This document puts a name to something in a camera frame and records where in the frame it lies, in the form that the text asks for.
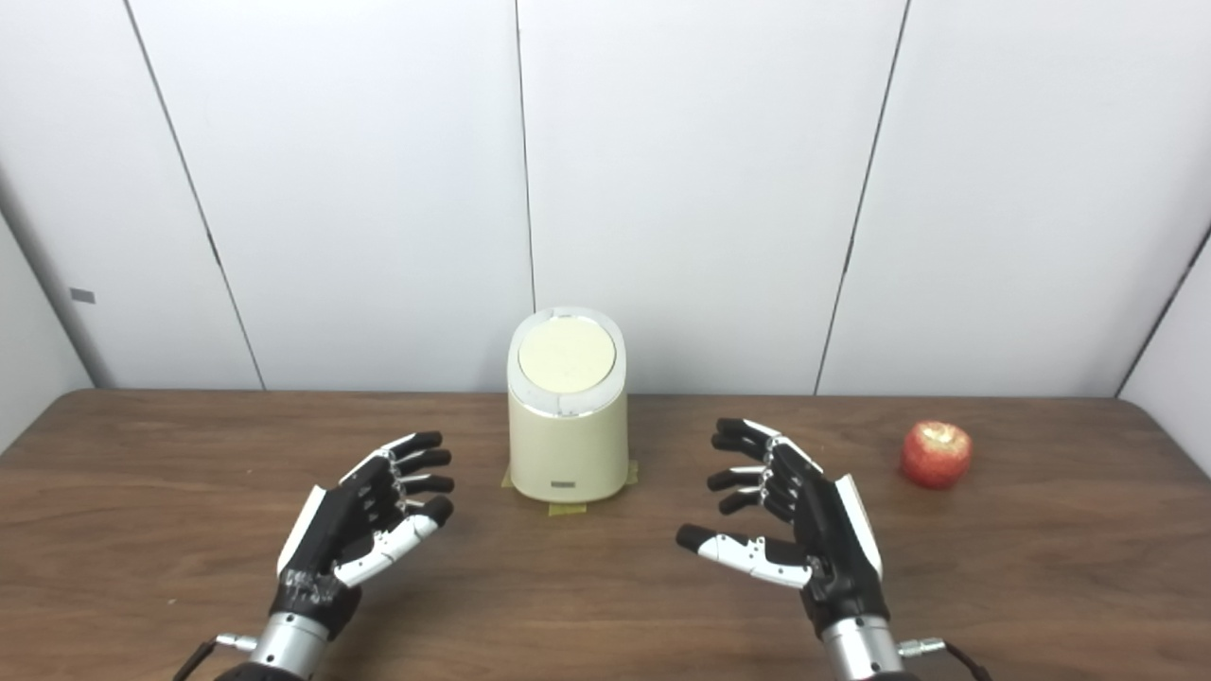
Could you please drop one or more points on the cream-colored round bin lid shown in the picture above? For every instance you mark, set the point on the cream-colored round bin lid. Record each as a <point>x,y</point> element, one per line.
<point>568,355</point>

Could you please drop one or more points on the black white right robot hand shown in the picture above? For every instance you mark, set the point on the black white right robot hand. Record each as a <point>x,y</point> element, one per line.
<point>837,549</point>

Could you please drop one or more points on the cream-colored bin body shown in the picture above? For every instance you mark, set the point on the cream-colored bin body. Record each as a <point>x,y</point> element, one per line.
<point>568,445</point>

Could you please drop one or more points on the red apple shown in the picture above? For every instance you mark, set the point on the red apple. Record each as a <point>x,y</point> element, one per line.
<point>937,456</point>

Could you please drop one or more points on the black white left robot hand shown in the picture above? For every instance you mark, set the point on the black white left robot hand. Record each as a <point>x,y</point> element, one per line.
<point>331,530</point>

